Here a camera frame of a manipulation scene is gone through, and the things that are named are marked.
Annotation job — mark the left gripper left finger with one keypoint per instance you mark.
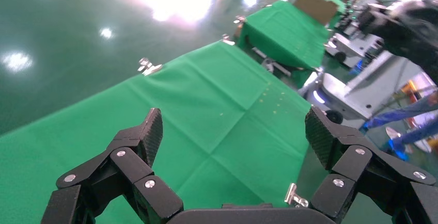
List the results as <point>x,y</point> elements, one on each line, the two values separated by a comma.
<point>130,167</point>

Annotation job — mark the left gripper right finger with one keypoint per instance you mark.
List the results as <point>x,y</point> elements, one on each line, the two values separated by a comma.
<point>356,167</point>

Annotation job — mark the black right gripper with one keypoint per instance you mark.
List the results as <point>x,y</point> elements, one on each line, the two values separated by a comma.
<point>410,31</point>

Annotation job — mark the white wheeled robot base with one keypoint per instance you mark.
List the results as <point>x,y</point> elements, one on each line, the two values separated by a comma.
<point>352,48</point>

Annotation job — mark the brown cardboard carton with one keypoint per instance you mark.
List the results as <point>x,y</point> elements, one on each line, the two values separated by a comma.
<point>316,7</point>

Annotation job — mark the silver metal cloth clip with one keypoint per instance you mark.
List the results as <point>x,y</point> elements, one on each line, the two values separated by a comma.
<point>239,19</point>
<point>227,41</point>
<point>152,69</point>
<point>293,195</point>

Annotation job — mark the robot chassis with blue light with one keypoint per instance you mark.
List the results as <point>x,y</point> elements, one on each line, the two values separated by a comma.
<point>362,89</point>

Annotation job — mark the person with blue trousers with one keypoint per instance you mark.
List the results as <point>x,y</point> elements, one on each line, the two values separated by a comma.
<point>410,111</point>

